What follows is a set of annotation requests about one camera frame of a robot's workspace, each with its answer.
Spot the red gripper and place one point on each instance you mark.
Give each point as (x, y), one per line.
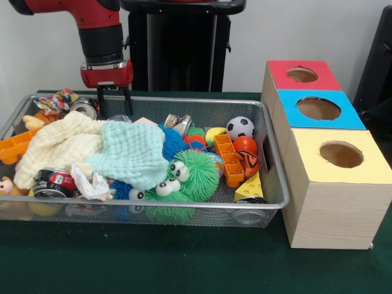
(107, 75)

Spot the mint green muslin cloth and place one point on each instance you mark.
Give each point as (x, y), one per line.
(131, 153)

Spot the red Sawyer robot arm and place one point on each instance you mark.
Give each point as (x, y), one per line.
(98, 30)

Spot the shallow clear mesh bin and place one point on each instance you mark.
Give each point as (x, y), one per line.
(277, 177)

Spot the wooden box with three holes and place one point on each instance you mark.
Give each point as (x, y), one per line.
(331, 214)

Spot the cream muslin cloth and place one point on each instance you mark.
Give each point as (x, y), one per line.
(55, 144)

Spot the red and black soda can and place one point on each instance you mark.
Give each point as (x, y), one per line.
(58, 182)

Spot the large green spiky ball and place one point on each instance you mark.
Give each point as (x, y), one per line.
(199, 168)

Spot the small green spiky ball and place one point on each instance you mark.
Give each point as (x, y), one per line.
(164, 208)

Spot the orange toy block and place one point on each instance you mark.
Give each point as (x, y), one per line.
(229, 159)

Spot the small soccer ball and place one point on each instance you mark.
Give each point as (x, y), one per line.
(241, 128)

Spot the small red ball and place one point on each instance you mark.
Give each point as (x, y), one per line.
(246, 144)

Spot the yellow cheese wedge toy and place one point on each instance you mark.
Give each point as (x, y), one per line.
(250, 188)

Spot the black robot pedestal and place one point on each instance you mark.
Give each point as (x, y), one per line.
(184, 55)

